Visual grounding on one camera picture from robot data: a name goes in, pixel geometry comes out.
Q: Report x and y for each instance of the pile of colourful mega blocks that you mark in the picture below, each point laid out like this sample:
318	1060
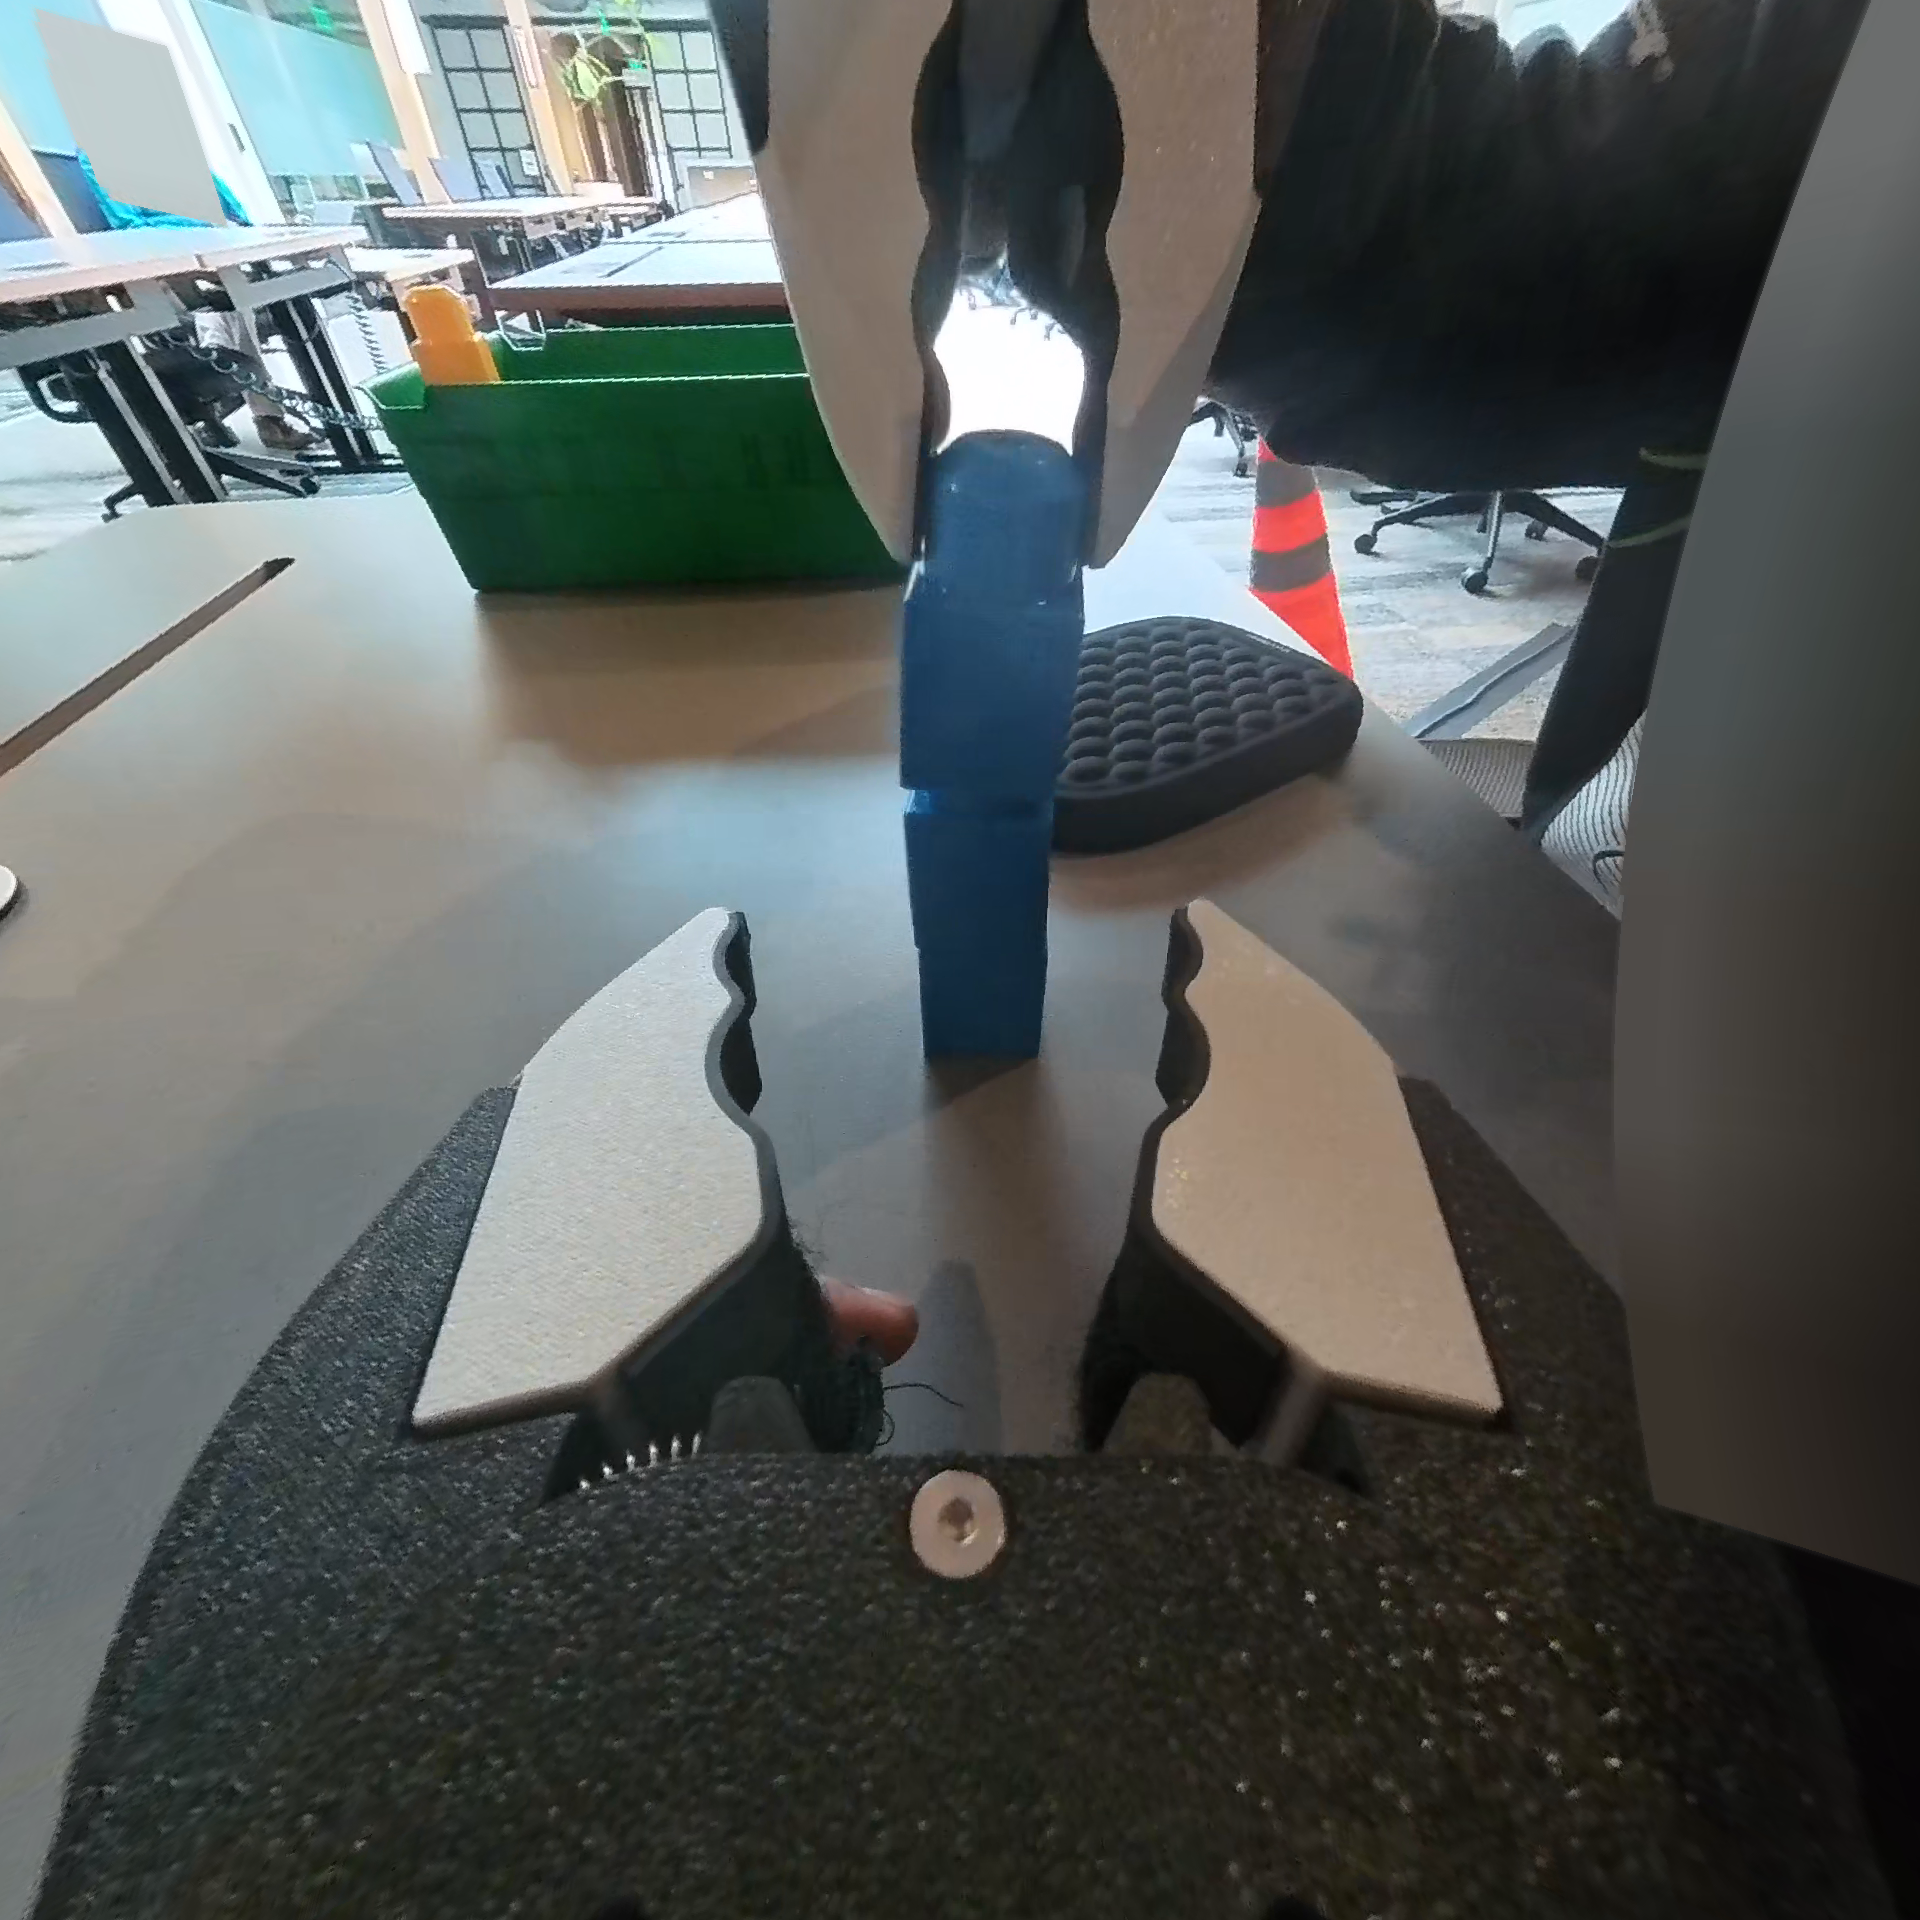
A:
446	339

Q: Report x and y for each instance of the black office chair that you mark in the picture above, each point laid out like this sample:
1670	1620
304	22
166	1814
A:
1484	524

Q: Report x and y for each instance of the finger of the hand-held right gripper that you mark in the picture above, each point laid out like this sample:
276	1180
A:
850	195
1186	181

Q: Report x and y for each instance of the grey desk with black legs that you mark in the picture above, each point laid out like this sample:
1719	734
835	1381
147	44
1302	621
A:
149	271

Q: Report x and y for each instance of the black honeycomb pad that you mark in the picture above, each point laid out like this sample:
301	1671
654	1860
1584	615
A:
1202	734

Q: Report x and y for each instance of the long grey table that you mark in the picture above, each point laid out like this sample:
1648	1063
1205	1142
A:
645	278

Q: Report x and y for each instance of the green plastic bin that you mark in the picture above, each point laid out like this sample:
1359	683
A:
629	480

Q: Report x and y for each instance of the person's left hand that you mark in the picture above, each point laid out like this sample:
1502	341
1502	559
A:
879	1320

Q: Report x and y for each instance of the blue mega block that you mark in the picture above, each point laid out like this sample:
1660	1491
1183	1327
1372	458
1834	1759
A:
984	1005
991	691
979	878

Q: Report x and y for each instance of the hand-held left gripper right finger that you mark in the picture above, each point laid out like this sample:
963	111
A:
1307	1200

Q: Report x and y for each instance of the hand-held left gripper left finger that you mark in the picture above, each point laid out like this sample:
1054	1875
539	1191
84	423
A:
615	1200

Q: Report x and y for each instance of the orange traffic cone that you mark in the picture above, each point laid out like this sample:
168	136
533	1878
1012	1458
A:
1299	557

